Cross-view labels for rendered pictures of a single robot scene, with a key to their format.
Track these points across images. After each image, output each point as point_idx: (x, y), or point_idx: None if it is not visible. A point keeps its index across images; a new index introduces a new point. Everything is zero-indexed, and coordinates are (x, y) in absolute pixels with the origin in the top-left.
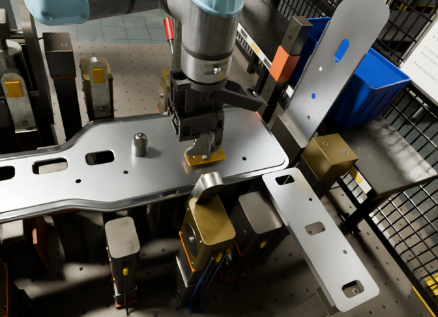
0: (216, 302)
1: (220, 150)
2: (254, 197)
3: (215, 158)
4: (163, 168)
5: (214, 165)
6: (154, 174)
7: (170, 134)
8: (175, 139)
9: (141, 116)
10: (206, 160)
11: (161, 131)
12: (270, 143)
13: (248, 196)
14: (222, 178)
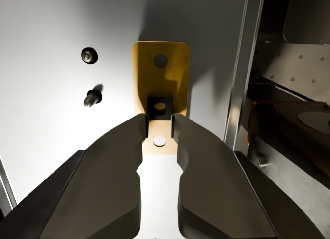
0: (261, 53)
1: (155, 48)
2: None
3: (179, 78)
4: (164, 189)
5: (188, 79)
6: (173, 205)
7: (61, 151)
8: (81, 145)
9: (2, 197)
10: (180, 109)
11: (52, 166)
12: None
13: (296, 7)
14: (234, 73)
